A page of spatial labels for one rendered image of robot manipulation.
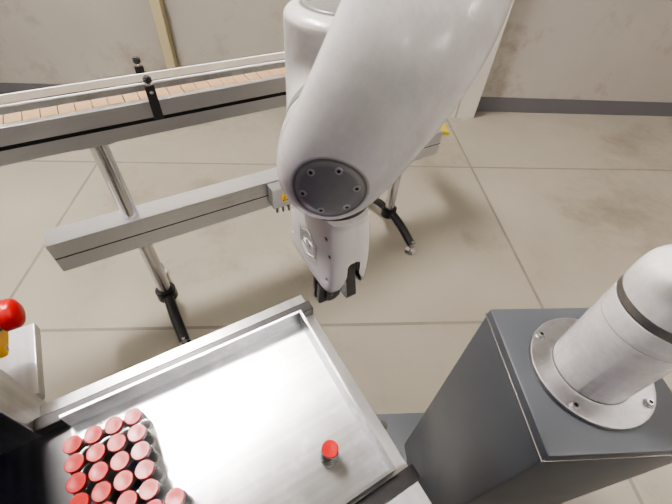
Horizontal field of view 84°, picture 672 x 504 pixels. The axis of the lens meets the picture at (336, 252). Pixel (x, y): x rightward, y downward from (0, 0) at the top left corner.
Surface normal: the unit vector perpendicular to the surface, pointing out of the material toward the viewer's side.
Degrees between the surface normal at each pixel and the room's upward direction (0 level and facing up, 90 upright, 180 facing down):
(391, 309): 0
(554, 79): 90
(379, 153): 93
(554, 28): 90
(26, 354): 0
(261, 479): 0
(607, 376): 90
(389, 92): 78
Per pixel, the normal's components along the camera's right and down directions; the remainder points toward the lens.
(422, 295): 0.06, -0.68
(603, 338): -0.96, 0.15
